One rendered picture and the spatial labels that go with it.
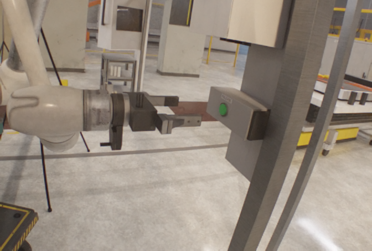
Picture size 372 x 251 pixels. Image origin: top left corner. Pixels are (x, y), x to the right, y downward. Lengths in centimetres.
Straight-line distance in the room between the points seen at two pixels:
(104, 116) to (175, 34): 637
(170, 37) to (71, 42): 257
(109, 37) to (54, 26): 305
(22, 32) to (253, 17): 56
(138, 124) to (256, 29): 33
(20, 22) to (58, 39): 569
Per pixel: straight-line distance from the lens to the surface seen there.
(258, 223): 70
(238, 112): 61
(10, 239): 142
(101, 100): 50
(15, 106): 51
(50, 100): 50
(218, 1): 57
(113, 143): 55
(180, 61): 699
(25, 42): 69
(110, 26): 349
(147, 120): 50
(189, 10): 72
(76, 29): 635
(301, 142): 360
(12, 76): 116
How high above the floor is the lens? 133
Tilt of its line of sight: 19 degrees down
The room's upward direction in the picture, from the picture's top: 9 degrees clockwise
